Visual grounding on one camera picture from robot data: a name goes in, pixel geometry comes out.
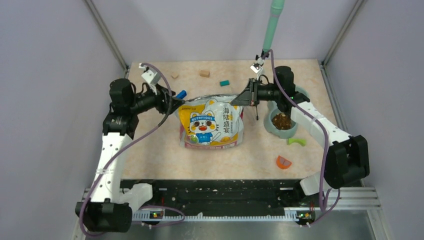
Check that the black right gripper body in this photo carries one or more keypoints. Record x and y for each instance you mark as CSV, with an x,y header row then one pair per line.
x,y
267,92

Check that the blue toy block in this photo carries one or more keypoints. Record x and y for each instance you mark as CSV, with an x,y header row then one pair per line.
x,y
181,95

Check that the light wooden block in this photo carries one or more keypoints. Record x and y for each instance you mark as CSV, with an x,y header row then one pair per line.
x,y
204,73

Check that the small wooden cube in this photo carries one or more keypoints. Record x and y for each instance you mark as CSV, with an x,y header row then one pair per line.
x,y
174,75

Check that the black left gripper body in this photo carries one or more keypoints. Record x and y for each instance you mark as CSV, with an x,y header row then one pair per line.
x,y
150,99

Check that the black tripod stand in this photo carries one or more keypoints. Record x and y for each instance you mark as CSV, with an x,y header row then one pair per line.
x,y
261,78

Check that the orange semicircle toy block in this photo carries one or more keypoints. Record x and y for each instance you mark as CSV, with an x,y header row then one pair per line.
x,y
283,163

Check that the aluminium frame rail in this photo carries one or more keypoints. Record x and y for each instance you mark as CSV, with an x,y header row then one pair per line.
x,y
162,214

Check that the green curved toy piece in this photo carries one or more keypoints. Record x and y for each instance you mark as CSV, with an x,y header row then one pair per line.
x,y
300,141

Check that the pink pet food bag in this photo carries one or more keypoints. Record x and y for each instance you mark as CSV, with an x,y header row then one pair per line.
x,y
210,122

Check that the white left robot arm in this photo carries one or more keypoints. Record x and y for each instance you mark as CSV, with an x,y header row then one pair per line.
x,y
106,209

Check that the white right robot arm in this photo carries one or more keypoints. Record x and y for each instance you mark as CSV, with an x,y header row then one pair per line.
x,y
345,158

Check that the teal rectangular block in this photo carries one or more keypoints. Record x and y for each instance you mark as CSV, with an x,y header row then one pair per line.
x,y
224,83

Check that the teal double pet bowl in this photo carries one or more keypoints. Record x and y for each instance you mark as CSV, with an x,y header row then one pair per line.
x,y
278,123

